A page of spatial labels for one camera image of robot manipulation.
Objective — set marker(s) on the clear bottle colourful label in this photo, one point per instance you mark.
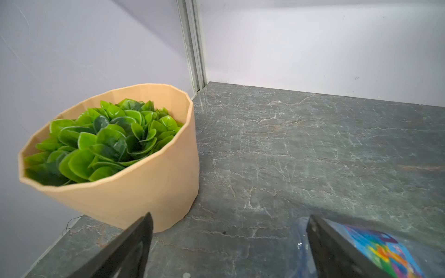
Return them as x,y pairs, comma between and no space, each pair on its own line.
397,256

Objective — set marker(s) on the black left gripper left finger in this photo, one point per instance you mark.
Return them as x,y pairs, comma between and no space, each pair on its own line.
125,257

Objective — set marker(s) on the green artificial plant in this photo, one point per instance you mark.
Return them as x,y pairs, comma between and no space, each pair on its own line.
100,142

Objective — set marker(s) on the beige plant pot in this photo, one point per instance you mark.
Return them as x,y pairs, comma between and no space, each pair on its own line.
164,184

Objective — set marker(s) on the aluminium frame corner post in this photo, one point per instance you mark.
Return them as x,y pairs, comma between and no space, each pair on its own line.
193,42

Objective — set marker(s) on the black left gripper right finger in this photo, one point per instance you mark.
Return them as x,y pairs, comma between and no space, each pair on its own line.
334,256

